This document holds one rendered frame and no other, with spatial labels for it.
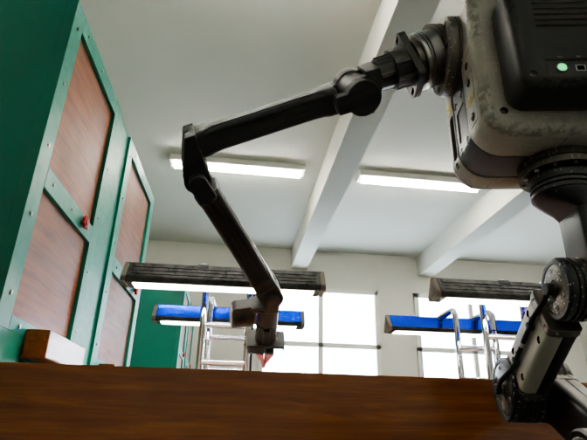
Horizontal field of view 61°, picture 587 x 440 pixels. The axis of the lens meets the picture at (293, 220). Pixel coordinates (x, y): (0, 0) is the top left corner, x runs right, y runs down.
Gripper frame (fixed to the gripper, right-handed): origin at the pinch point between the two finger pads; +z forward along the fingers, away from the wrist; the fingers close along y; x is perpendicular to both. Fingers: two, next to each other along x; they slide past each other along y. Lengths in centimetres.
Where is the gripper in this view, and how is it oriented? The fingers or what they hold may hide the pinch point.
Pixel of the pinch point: (263, 364)
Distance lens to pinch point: 145.0
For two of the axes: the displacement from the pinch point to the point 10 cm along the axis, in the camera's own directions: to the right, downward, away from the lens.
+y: -10.0, -0.6, -0.8
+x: 0.4, 4.4, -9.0
